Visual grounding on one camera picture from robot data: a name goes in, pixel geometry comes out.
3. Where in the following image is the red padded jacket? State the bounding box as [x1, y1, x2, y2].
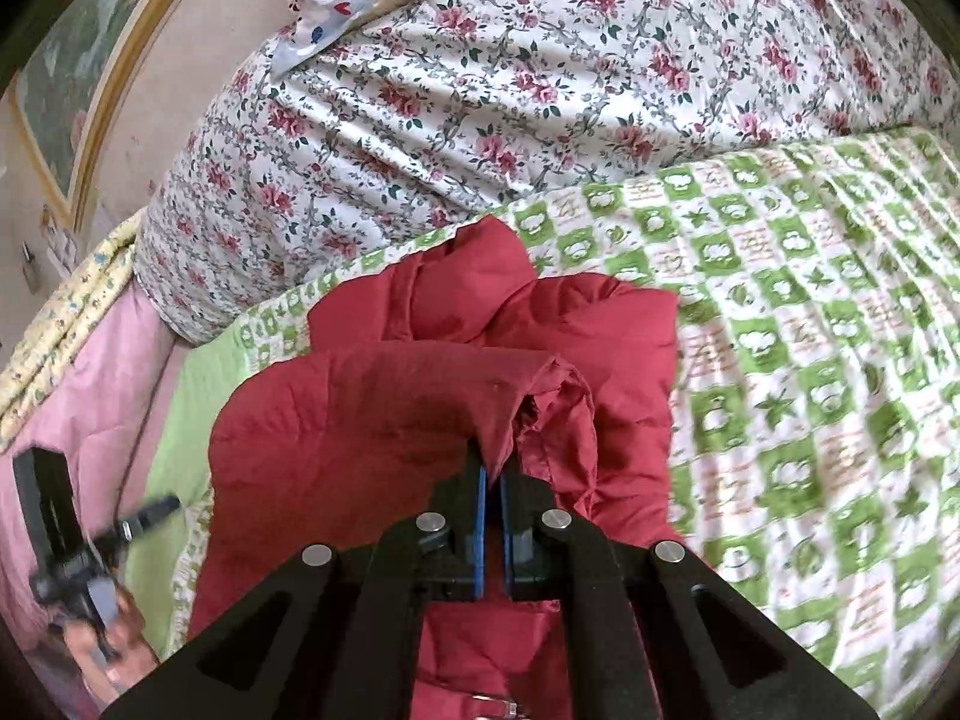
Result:
[187, 214, 683, 720]

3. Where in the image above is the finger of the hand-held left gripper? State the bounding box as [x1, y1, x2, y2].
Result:
[112, 493, 184, 542]

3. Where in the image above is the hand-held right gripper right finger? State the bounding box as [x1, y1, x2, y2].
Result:
[501, 457, 878, 720]

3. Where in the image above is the person's left hand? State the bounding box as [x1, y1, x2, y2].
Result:
[64, 592, 160, 698]

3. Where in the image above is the yellow floral quilt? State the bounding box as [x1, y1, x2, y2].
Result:
[0, 210, 147, 443]

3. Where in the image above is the pink blanket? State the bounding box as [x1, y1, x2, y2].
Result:
[0, 285, 203, 720]

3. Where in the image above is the framed wall picture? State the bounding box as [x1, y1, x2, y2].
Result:
[7, 0, 226, 233]

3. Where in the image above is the green checkered bed sheet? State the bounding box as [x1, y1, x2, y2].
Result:
[142, 127, 960, 720]

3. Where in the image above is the rose print floral quilt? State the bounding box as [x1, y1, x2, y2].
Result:
[139, 0, 960, 346]

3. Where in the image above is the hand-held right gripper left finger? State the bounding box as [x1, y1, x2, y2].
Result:
[101, 456, 490, 720]

